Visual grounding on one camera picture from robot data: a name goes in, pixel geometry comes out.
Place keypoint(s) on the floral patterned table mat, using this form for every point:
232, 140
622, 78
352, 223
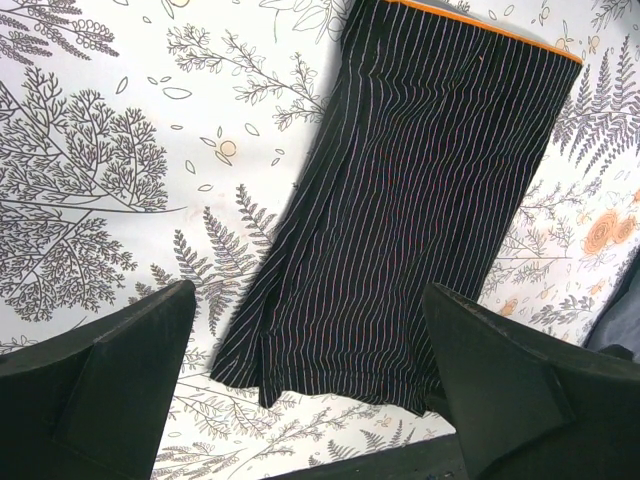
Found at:
148, 142

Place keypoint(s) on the black pinstriped underwear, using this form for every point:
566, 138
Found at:
435, 128

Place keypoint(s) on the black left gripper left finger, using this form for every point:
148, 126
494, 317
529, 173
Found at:
92, 403

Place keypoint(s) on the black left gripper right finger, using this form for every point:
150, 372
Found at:
526, 405

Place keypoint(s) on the grey-blue folded cloth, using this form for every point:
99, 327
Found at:
616, 331

